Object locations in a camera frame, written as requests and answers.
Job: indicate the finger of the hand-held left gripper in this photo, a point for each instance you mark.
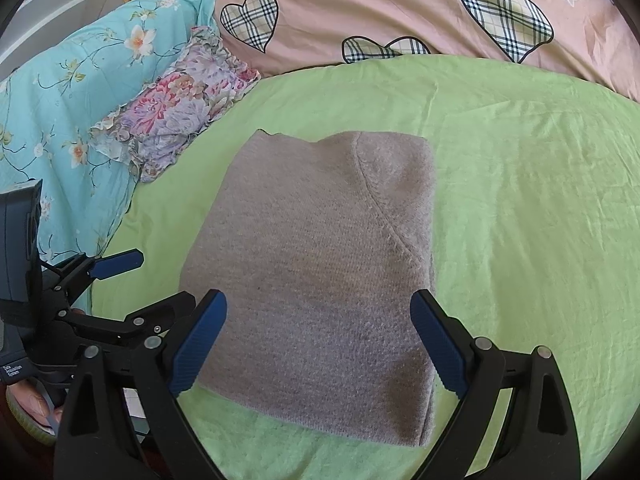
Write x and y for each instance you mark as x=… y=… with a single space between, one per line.
x=145 y=320
x=120 y=262

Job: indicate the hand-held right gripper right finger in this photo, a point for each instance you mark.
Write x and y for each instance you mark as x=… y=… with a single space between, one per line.
x=440 y=345

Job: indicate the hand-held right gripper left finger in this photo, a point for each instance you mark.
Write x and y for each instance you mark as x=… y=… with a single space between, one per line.
x=197 y=345

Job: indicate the beige knit sweater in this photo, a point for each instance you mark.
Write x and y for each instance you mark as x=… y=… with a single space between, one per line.
x=310 y=270

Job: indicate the light green bed sheet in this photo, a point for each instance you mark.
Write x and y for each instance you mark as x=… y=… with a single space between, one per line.
x=525 y=210

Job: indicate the floral ruffled pillow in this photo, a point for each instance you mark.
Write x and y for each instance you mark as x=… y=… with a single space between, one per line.
x=170 y=100

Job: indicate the turquoise floral blanket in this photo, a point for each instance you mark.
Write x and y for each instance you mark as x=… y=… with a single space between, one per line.
x=75 y=60

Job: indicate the white door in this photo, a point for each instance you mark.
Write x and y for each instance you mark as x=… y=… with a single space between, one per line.
x=65 y=15

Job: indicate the pink quilt with plaid hearts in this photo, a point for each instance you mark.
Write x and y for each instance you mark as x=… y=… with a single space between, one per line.
x=375 y=5

